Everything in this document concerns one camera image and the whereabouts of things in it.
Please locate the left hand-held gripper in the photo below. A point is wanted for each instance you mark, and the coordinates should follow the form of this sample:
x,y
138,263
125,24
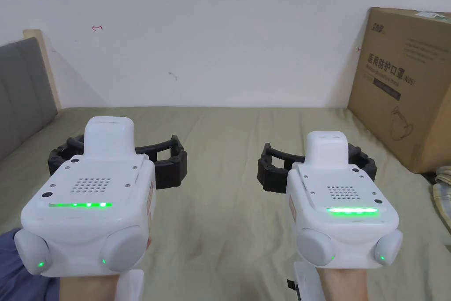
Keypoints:
x,y
88,188

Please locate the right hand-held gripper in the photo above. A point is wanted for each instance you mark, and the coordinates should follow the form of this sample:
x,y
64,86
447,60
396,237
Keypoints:
x,y
341,191

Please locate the person's right hand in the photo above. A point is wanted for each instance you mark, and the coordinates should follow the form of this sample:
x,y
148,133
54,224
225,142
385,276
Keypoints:
x,y
347,287

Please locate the person's left hand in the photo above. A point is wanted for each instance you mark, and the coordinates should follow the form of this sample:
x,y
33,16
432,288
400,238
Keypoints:
x,y
88,288

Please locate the bed with pale green sheet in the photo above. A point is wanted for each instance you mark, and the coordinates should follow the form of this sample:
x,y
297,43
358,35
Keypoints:
x,y
222,209

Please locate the brown cardboard carton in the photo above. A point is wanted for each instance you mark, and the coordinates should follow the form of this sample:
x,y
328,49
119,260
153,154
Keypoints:
x,y
405,96

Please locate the grey padded headboard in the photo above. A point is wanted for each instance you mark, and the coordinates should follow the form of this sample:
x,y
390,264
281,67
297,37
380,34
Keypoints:
x,y
21,96

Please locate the pale checked cloth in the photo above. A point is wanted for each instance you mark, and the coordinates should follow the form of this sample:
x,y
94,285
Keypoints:
x,y
443,202

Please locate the blue garment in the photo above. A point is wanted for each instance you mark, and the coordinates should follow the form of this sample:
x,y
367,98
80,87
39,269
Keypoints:
x,y
21,272

